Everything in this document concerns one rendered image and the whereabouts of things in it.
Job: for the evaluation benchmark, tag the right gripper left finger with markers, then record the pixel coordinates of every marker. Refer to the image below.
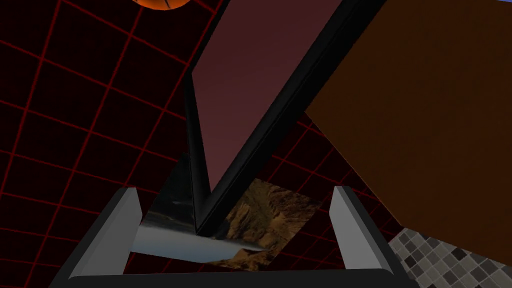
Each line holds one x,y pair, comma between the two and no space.
116,232

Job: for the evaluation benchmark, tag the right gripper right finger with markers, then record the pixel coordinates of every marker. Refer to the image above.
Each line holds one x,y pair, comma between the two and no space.
354,236

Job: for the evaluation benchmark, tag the orange ball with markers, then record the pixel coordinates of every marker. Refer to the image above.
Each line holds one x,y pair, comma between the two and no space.
162,3

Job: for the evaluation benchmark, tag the brown wooden board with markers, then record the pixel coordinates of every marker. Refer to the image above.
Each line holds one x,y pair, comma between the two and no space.
420,120

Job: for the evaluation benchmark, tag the landscape picture book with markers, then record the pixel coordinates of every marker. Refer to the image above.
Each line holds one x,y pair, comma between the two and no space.
268,220

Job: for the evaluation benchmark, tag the black framed maroon panel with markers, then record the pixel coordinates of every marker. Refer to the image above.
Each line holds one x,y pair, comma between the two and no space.
248,80

